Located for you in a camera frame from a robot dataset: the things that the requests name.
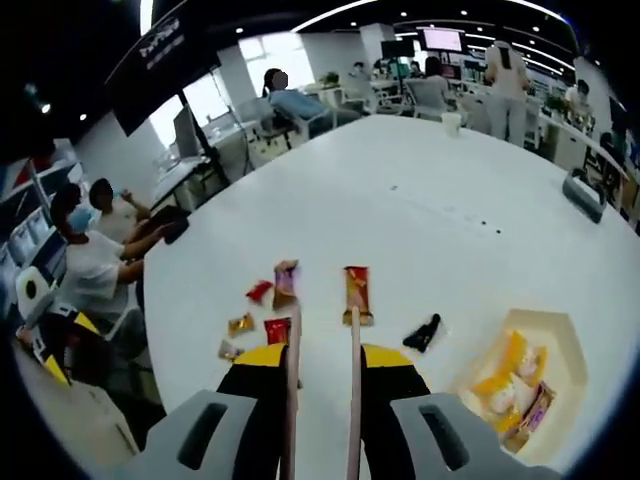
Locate black clip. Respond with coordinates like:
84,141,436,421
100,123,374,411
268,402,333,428
402,312,447,352

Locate purple snack bar food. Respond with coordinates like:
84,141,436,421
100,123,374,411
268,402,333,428
517,382,557,442

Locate blue orange candy food packet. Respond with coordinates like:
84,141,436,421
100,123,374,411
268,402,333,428
218,339,247,363

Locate purple brown candy food packet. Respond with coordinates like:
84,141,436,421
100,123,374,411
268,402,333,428
272,259,302,309

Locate large yellow bread food packet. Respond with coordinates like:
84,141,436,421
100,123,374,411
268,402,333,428
492,329,549,387

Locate red snack bar food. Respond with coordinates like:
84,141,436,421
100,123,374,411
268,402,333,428
263,317,294,348

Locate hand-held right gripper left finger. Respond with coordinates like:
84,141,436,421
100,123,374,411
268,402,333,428
93,344,291,480

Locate cream hexagonal container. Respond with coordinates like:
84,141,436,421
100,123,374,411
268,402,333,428
457,308,589,457

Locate white storage shelf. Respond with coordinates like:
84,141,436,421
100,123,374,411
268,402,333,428
0,149,84,296

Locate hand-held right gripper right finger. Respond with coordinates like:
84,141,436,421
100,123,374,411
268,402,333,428
361,343,557,480

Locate black pouch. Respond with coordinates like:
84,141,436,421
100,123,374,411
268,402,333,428
149,205,193,246

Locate hanging projection screen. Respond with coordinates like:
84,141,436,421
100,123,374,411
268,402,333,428
422,28,466,53

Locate small red candy food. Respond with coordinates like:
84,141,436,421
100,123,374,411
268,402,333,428
244,280,274,303

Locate small orange candy food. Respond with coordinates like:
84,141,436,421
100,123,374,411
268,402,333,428
227,312,257,338

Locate small yellow bread food packet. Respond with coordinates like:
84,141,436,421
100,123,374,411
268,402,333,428
467,374,531,442

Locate orange brown wafer food packet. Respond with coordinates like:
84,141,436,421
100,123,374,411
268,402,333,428
341,265,376,328

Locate large black display screen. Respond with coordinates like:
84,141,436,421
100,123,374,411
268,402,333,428
107,14,222,137

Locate pink food tongs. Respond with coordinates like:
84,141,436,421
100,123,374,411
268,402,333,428
278,303,363,480

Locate desk computer monitor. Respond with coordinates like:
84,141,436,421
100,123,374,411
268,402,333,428
172,105,202,162

